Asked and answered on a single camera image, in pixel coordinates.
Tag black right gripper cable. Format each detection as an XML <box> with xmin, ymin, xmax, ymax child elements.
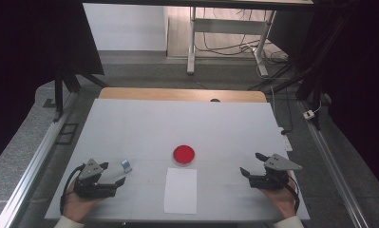
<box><xmin>285</xmin><ymin>177</ymin><xmax>302</xmax><ymax>214</ymax></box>

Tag white paper sheet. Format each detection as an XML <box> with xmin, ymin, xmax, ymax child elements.
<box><xmin>163</xmin><ymin>167</ymin><xmax>199</xmax><ymax>215</ymax></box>

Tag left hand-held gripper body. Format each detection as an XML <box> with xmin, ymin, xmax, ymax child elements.
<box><xmin>72</xmin><ymin>158</ymin><xmax>119</xmax><ymax>200</ymax></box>

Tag wooden table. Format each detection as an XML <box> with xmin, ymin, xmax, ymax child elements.
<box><xmin>99</xmin><ymin>86</ymin><xmax>268</xmax><ymax>104</ymax></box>

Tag round red ink pad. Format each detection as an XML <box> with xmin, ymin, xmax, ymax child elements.
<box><xmin>172</xmin><ymin>144</ymin><xmax>197</xmax><ymax>166</ymax></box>

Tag black curtain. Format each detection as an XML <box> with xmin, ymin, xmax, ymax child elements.
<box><xmin>0</xmin><ymin>0</ymin><xmax>104</xmax><ymax>170</ymax></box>
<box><xmin>299</xmin><ymin>0</ymin><xmax>379</xmax><ymax>198</ymax></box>

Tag black floor socket frame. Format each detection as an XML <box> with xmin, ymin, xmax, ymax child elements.
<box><xmin>55</xmin><ymin>123</ymin><xmax>80</xmax><ymax>146</ymax></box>

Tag blue and white stamp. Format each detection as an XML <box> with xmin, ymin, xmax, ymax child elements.
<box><xmin>120</xmin><ymin>159</ymin><xmax>134</xmax><ymax>174</ymax></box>

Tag person's left hand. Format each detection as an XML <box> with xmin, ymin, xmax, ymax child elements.
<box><xmin>62</xmin><ymin>181</ymin><xmax>104</xmax><ymax>222</ymax></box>

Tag aluminium rail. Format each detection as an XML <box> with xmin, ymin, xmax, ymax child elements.
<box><xmin>297</xmin><ymin>100</ymin><xmax>370</xmax><ymax>228</ymax></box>
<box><xmin>0</xmin><ymin>91</ymin><xmax>79</xmax><ymax>228</ymax></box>

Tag person's right hand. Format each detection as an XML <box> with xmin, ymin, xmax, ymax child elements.
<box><xmin>258</xmin><ymin>172</ymin><xmax>301</xmax><ymax>220</ymax></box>

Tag white desk frame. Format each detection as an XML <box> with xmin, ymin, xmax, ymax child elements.
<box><xmin>186</xmin><ymin>6</ymin><xmax>277</xmax><ymax>77</ymax></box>

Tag black plug with cable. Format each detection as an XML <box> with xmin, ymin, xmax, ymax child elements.
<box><xmin>271</xmin><ymin>85</ymin><xmax>294</xmax><ymax>136</ymax></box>

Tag white power strip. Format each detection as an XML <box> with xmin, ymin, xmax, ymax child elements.
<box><xmin>277</xmin><ymin>126</ymin><xmax>294</xmax><ymax>153</ymax></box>

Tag black floor cables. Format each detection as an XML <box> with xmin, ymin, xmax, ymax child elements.
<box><xmin>193</xmin><ymin>8</ymin><xmax>290</xmax><ymax>66</ymax></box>

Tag white table cover board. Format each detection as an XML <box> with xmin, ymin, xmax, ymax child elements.
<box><xmin>44</xmin><ymin>98</ymin><xmax>311</xmax><ymax>222</ymax></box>

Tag black metal stand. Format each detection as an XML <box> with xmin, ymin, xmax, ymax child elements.
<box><xmin>248</xmin><ymin>56</ymin><xmax>326</xmax><ymax>131</ymax></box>
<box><xmin>52</xmin><ymin>61</ymin><xmax>109</xmax><ymax>124</ymax></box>

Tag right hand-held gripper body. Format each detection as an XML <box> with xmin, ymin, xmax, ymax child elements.
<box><xmin>248</xmin><ymin>153</ymin><xmax>304</xmax><ymax>192</ymax></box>

